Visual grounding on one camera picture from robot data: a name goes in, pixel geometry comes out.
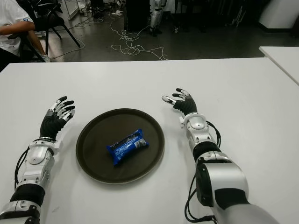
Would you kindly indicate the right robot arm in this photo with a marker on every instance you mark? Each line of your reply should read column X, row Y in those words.
column 224, row 177

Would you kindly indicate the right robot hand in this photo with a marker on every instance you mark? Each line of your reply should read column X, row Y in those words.
column 188, row 105

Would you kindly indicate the white side table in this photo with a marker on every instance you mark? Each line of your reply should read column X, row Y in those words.
column 285, row 58

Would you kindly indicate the black chair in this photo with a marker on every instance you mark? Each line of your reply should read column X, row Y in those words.
column 16, row 36
column 50, row 19

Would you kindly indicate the white panel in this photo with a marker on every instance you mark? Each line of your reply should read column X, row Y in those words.
column 72, row 8

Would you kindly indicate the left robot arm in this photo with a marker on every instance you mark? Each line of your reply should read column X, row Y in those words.
column 37, row 156

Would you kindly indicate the round brown tray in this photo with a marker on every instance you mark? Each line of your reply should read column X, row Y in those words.
column 93, row 144

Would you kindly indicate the seated person white shirt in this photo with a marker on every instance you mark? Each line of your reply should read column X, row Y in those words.
column 11, row 18

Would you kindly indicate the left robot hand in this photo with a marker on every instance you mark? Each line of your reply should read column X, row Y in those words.
column 50, row 124

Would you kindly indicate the white power strip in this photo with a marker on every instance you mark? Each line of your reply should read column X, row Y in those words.
column 118, row 12

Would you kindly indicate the blue Oreo packet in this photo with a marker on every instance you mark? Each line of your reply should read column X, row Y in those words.
column 127, row 147

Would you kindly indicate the white cabinet black base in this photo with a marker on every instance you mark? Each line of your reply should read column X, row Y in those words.
column 280, row 11

